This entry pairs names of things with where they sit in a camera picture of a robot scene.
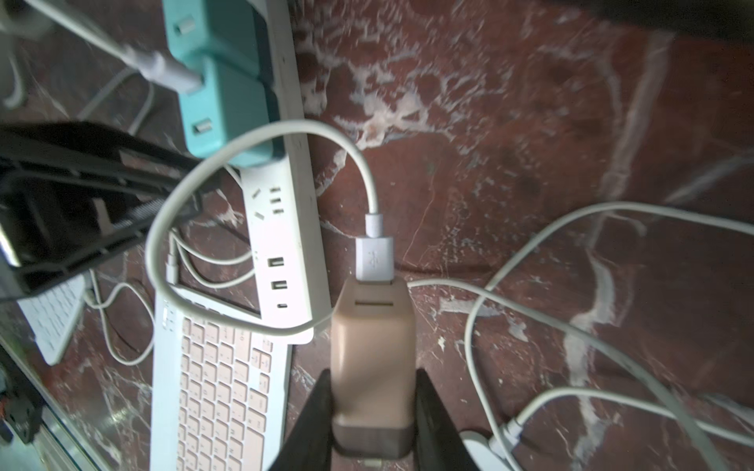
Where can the white power strip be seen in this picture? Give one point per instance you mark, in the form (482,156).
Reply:
(280,201)

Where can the middle pink keyboard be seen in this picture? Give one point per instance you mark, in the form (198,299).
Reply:
(219,395)

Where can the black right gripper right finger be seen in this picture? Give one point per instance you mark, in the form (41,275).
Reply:
(437,445)

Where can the teal USB charger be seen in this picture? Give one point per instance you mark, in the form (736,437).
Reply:
(227,43)

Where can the pink USB charger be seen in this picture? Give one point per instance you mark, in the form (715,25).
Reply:
(373,370)

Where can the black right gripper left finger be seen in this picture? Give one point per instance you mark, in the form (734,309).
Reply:
(309,445)

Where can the white keyboard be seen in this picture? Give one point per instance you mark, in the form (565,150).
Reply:
(54,316)

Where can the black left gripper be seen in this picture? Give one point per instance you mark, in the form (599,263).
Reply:
(74,195)

